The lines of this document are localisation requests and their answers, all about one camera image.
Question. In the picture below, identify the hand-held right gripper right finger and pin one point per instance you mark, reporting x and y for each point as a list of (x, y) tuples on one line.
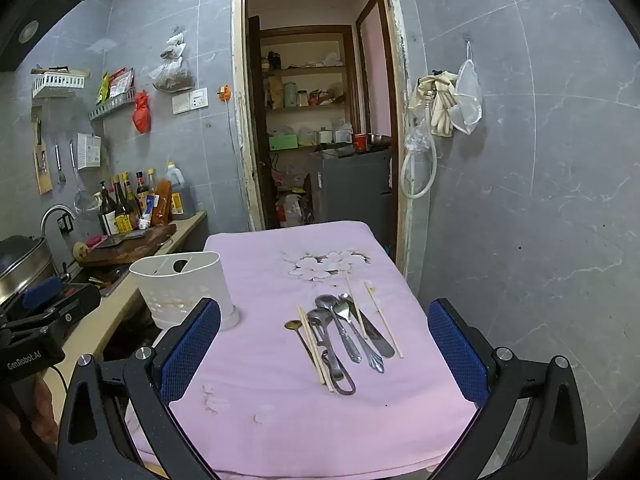
[(457, 355)]

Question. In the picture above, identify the black range hood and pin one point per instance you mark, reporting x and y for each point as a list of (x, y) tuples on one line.
[(45, 10)]

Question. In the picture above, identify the steel cooking pot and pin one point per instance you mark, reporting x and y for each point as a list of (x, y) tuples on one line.
[(22, 270)]

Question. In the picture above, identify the hanging metal utensil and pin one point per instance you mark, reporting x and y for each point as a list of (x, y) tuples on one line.
[(60, 165)]

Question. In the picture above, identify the plain steel spoon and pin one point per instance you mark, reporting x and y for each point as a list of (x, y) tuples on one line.
[(326, 301)]

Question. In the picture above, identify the green box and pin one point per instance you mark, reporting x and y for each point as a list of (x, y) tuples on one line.
[(283, 143)]

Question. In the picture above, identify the green canister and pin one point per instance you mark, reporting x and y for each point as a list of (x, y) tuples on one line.
[(289, 96)]

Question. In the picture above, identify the dark grey cabinet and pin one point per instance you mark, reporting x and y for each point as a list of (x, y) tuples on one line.
[(350, 185)]

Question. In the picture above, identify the white paper box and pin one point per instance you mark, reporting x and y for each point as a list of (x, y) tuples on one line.
[(89, 151)]

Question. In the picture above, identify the white wall basket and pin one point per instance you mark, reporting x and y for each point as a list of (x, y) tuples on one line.
[(55, 82)]

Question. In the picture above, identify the beige kitchen counter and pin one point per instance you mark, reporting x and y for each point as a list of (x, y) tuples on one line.
[(115, 300)]

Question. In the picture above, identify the person's left hand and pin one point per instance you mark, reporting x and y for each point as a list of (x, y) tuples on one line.
[(47, 410)]

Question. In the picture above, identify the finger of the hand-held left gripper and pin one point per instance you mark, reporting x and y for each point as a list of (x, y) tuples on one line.
[(75, 307), (42, 293)]

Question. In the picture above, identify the yellow sponge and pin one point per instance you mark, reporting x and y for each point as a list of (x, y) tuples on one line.
[(80, 251)]

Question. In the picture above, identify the red plastic bag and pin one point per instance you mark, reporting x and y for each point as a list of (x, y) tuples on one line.
[(141, 115)]

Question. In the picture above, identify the white wall socket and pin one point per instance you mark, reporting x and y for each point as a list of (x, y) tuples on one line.
[(190, 100)]

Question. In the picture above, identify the hanging clear plastic bag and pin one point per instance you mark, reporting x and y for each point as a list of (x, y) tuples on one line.
[(172, 75)]

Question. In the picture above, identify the steel peeler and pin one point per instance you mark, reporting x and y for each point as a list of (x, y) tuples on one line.
[(326, 358)]

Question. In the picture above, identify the orange seasoning packet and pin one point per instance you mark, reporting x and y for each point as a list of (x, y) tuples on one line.
[(162, 205)]

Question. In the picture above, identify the dark oil jug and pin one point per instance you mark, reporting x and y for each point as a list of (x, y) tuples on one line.
[(180, 195)]

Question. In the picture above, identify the chrome faucet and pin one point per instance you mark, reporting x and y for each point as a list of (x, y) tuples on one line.
[(52, 210)]

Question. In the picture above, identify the pink floral tablecloth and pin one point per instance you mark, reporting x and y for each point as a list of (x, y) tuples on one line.
[(280, 410)]

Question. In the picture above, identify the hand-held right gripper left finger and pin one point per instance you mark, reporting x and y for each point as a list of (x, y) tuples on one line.
[(192, 350)]

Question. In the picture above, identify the wooden knife holder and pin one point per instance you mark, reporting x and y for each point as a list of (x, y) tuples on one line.
[(42, 165)]

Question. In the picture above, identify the metal wall rack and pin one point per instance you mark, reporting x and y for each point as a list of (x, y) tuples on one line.
[(112, 105)]

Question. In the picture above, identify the row of sauce bottles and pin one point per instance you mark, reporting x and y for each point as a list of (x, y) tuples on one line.
[(120, 210)]

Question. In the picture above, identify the metal bowl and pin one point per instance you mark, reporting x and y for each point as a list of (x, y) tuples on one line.
[(380, 140)]

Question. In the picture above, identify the pale door frame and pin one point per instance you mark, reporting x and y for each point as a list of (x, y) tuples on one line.
[(239, 110)]

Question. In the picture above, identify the red cup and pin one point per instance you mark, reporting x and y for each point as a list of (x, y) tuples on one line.
[(359, 143)]

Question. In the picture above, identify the white plastic utensil holder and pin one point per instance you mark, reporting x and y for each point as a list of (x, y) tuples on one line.
[(175, 280)]

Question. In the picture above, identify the wooden cutting board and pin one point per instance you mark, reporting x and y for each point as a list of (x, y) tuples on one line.
[(140, 247)]

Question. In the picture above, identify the small gold spoon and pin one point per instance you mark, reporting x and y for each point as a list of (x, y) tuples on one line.
[(291, 325)]

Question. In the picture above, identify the wooden shelf unit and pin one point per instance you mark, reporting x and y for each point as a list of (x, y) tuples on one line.
[(305, 70)]

